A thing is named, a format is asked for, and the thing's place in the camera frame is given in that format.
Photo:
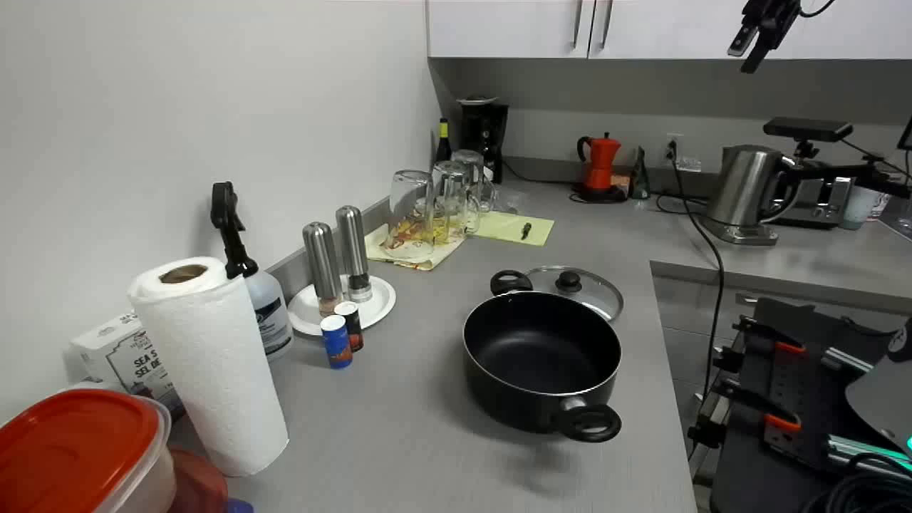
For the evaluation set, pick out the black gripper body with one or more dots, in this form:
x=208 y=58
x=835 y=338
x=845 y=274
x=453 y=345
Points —
x=762 y=28

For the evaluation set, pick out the glass pot lid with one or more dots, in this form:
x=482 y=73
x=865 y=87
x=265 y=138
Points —
x=561 y=281

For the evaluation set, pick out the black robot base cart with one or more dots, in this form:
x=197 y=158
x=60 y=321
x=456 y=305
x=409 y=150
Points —
x=811 y=400

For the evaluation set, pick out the red moka pot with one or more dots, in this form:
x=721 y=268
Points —
x=598 y=169

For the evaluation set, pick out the black cooking pot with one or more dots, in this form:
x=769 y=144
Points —
x=541 y=363

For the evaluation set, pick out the red lid plastic container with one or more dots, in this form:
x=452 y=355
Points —
x=85 y=452

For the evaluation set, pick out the stainless steel kettle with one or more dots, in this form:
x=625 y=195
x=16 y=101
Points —
x=738 y=202

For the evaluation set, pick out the white mug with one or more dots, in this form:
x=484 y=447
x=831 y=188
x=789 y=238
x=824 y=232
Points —
x=861 y=205

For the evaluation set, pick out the black coffee maker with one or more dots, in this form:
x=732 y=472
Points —
x=482 y=127

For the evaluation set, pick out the white upper cabinet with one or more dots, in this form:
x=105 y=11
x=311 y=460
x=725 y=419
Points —
x=660 y=28

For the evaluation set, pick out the dark glass bottle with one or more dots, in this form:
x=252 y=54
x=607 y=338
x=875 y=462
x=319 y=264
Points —
x=442 y=140

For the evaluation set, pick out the yellow notepad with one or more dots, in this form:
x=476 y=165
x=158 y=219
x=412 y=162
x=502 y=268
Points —
x=509 y=228

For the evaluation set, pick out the right drinking glass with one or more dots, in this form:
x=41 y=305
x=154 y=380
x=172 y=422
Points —
x=462 y=187

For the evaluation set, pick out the drinking glass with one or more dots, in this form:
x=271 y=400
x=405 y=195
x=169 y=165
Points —
x=412 y=197
x=462 y=187

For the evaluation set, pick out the left drinking glass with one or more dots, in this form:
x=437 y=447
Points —
x=412 y=197

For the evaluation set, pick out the floral dish mat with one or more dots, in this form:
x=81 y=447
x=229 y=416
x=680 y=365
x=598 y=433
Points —
x=415 y=246

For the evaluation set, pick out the right steel grinder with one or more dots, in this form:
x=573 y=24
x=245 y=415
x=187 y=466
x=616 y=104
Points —
x=349 y=219

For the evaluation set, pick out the steel grinder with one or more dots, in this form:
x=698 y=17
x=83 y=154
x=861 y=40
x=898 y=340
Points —
x=322 y=265
x=349 y=219

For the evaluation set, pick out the white round plate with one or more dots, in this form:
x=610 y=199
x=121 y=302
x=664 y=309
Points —
x=303 y=309

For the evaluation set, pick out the left steel grinder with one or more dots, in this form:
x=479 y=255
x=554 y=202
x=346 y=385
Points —
x=322 y=265

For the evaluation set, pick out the blue cap spice jar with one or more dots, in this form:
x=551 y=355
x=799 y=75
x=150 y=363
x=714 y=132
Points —
x=333 y=338

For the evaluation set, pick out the black trigger spray bottle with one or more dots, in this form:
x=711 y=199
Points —
x=265 y=292

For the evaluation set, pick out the paper towel roll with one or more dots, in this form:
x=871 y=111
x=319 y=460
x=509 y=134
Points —
x=207 y=333

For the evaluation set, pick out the white cardboard box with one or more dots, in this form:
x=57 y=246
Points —
x=121 y=355

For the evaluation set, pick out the black camera on stand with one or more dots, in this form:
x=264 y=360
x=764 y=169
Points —
x=871 y=171

